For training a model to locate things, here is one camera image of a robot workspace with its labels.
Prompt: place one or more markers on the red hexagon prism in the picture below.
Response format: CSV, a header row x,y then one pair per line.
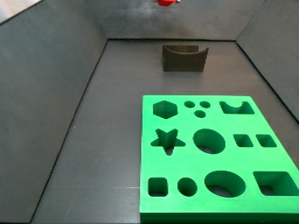
x,y
167,2

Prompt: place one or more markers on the black curved holder stand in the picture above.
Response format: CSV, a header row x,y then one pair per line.
x,y
183,58

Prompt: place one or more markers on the green shape sorter block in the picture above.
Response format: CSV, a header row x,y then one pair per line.
x,y
213,165

